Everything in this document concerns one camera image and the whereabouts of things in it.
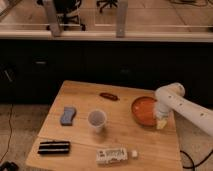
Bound white printed box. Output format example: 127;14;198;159
96;148;128;164

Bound orange ceramic bowl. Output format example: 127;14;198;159
131;96;156;126

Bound grey metal post left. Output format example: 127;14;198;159
43;0;61;37

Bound black office chair left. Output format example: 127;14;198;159
36;0;87;32

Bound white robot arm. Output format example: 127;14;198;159
154;83;213;137

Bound grey metal post right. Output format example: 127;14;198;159
116;0;128;38

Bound blue sponge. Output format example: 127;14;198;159
60;107;76;126

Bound black office chair base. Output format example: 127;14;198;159
96;0;118;13

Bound grey metal post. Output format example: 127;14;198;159
43;0;61;37
116;0;128;38

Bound black ridged block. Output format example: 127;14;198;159
38;141;70;155

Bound dark cabinet counter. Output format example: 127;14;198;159
0;38;213;107

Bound brown sausage-shaped object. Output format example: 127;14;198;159
99;92;119;101

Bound black cable left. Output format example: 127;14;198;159
0;101;15;164

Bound black cable right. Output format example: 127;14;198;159
179;148;213;170

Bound small white cube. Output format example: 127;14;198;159
131;150;138;158

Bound black cable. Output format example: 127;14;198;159
179;148;213;170
0;101;15;164

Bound black object floor corner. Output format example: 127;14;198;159
0;162;19;171

